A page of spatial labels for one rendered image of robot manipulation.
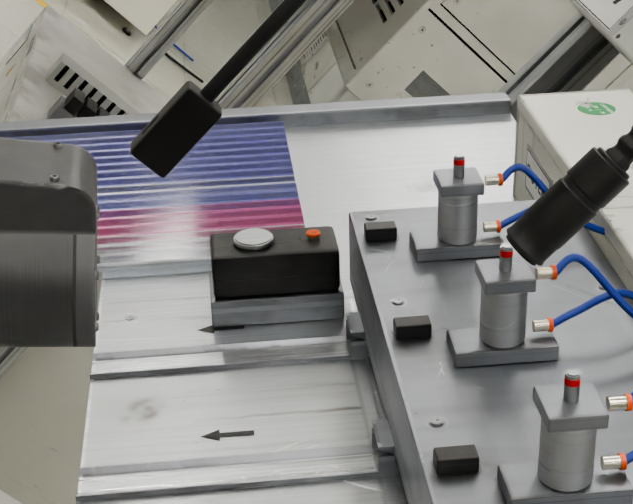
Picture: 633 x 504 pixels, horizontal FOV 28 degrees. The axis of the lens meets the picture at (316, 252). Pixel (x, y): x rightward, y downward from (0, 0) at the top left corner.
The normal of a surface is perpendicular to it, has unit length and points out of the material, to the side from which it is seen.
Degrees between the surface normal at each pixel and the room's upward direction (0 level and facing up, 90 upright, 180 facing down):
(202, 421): 45
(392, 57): 90
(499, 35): 90
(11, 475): 90
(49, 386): 90
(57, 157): 34
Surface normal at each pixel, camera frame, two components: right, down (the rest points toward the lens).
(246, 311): 0.10, 0.45
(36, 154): 0.16, -0.88
